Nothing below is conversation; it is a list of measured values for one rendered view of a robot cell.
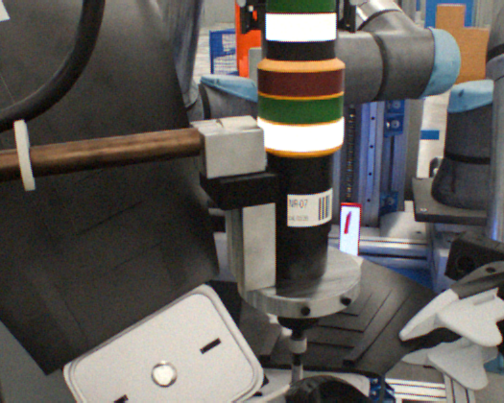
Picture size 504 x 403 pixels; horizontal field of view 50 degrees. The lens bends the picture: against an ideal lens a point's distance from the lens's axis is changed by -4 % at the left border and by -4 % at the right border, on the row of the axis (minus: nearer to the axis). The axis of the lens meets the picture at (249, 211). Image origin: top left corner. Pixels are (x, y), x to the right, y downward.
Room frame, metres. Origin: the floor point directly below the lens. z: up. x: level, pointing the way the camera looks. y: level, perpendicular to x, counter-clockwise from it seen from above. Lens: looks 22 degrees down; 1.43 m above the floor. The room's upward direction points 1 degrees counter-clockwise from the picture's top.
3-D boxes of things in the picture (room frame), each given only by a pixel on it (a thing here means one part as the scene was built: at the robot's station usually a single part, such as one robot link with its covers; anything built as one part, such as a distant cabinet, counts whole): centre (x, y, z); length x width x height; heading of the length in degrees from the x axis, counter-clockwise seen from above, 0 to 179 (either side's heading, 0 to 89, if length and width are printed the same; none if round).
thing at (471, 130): (1.03, -0.45, 1.20); 0.13 x 0.12 x 0.14; 73
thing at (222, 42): (7.75, -0.18, 0.49); 1.27 x 0.88 x 0.98; 154
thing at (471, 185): (1.03, -0.45, 1.09); 0.15 x 0.15 x 0.10
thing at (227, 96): (1.15, 0.04, 1.20); 0.13 x 0.12 x 0.14; 111
